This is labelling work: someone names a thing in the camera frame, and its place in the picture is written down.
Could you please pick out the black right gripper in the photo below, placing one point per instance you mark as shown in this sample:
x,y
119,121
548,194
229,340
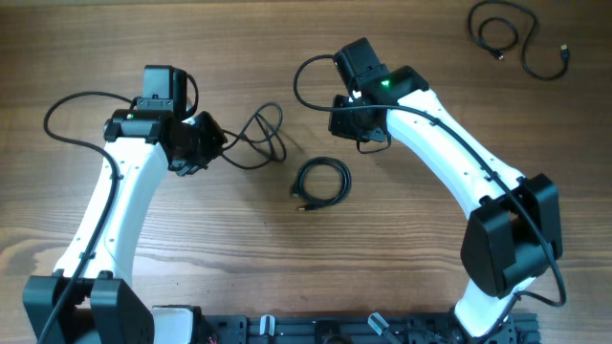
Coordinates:
x,y
348,120

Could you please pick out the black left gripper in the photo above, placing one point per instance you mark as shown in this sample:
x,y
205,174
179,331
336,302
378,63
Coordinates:
x,y
216,139

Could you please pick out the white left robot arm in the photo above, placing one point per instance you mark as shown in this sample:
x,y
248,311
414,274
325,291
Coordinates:
x,y
88,298

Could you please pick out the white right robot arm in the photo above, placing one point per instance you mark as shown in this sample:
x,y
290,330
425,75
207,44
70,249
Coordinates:
x,y
513,233

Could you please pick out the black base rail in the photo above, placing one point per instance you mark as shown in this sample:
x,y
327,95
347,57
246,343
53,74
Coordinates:
x,y
363,328

